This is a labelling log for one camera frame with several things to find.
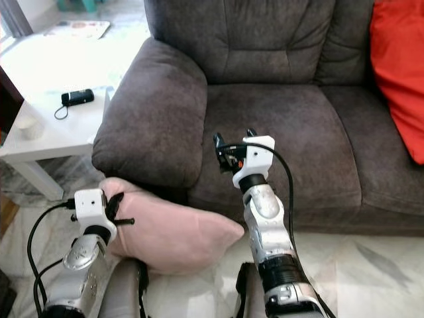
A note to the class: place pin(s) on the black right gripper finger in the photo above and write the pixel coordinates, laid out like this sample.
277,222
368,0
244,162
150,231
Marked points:
251,134
220,146

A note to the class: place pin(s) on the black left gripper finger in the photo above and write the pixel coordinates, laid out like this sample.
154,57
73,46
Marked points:
126,221
116,199

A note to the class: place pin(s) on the pink cat face pillow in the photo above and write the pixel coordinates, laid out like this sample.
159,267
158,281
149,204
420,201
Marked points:
179,238

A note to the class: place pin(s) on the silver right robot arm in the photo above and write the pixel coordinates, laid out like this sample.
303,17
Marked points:
268,218

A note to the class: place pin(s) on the dark grey fabric sofa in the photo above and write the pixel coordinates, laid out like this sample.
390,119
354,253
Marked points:
271,132

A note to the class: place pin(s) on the red rectangular pillow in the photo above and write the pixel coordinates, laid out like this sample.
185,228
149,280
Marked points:
401,66

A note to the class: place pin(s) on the printed floor mat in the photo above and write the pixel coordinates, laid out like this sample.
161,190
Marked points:
76,28

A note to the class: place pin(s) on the robot left leg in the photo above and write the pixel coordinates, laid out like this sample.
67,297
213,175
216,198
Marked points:
126,291

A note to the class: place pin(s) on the robot leg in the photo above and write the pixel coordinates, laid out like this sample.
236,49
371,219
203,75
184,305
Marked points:
252,298
126,291

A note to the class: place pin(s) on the white side table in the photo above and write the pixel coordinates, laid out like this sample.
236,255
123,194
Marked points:
59,136

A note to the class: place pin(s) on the brown wooden crate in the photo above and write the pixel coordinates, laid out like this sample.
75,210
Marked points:
6,215

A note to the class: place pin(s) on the small white cup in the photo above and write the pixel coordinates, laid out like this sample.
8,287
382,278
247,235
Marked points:
32,128

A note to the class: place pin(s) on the dark grey object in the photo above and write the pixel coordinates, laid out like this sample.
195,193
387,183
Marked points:
6,295

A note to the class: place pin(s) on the robot right leg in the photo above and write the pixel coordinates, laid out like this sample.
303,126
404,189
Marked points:
252,298

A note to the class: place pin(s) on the dark brown cabinet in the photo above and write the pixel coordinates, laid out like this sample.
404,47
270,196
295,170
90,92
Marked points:
5,99

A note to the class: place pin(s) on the green plastic chair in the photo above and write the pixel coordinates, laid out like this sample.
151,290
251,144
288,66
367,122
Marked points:
76,4

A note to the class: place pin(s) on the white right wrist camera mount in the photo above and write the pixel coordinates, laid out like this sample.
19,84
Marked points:
258,156

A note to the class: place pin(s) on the dark brown door frame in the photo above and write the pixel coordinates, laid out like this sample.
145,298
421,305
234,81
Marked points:
18,16

